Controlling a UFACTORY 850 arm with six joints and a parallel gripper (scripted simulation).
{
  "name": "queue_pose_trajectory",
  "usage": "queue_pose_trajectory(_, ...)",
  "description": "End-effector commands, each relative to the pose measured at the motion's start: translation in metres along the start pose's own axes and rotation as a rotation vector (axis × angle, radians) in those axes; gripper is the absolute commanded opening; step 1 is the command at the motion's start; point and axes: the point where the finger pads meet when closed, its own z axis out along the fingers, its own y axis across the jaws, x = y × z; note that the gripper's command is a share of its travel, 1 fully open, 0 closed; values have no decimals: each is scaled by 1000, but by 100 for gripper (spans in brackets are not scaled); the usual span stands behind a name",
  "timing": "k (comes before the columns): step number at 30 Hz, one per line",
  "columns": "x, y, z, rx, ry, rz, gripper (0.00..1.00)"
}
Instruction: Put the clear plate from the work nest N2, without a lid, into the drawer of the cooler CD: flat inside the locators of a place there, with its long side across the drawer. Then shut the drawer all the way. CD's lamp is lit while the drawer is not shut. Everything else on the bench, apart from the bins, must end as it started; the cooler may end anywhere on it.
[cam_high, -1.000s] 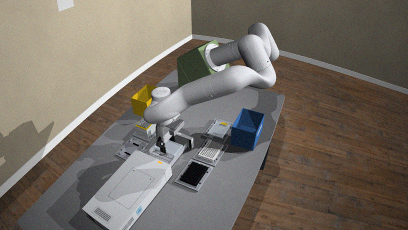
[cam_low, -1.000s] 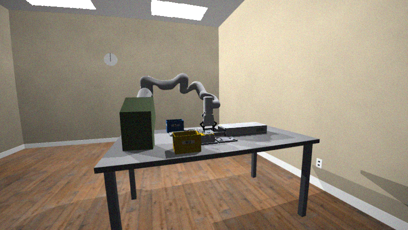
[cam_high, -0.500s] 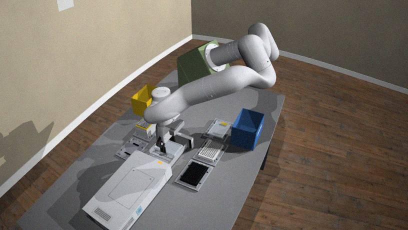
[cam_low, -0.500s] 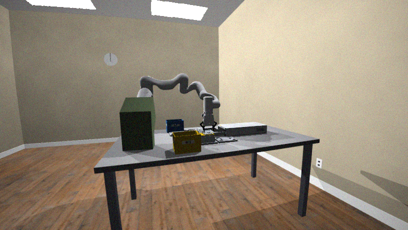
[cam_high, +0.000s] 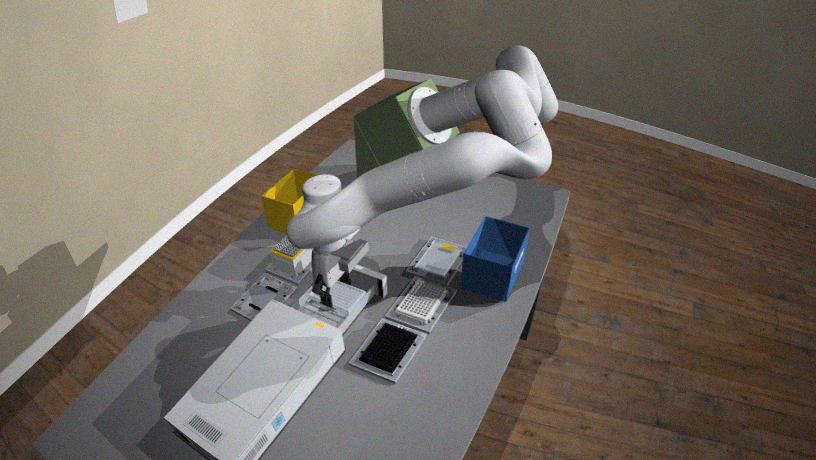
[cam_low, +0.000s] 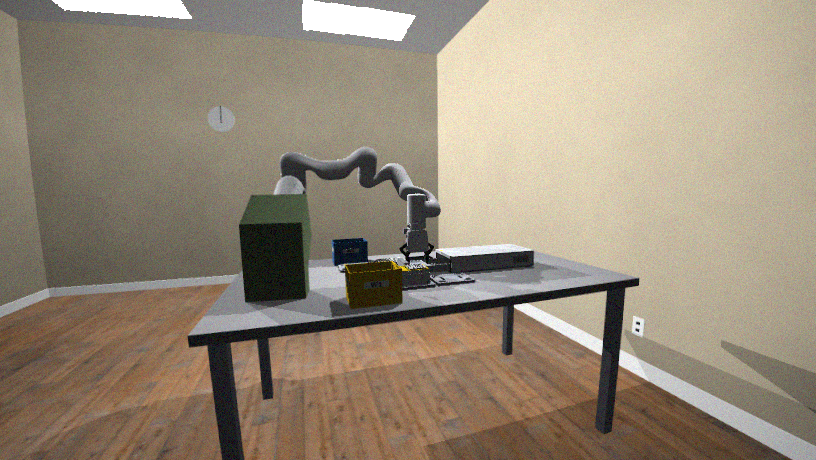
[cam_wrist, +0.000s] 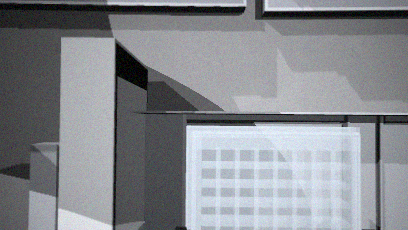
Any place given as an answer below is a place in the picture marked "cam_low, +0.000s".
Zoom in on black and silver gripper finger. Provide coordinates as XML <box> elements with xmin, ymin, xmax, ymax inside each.
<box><xmin>424</xmin><ymin>243</ymin><xmax>434</xmax><ymax>264</ymax></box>
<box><xmin>399</xmin><ymin>243</ymin><xmax>411</xmax><ymax>265</ymax></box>

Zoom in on yellow open-top bin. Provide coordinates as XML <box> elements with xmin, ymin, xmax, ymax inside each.
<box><xmin>345</xmin><ymin>261</ymin><xmax>403</xmax><ymax>309</ymax></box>

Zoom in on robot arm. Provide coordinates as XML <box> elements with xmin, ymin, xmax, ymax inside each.
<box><xmin>274</xmin><ymin>147</ymin><xmax>441</xmax><ymax>234</ymax></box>

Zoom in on blue open-top bin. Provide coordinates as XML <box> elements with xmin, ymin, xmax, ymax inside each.
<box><xmin>332</xmin><ymin>238</ymin><xmax>368</xmax><ymax>266</ymax></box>

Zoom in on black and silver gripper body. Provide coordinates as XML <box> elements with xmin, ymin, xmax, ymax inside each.
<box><xmin>406</xmin><ymin>229</ymin><xmax>429</xmax><ymax>253</ymax></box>

